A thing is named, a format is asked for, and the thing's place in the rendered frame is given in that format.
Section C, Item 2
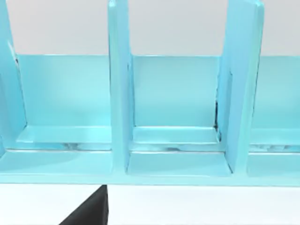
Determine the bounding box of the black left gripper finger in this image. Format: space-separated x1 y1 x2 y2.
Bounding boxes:
58 184 110 225

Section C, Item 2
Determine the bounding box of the light blue rack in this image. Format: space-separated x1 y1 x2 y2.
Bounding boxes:
0 0 300 187

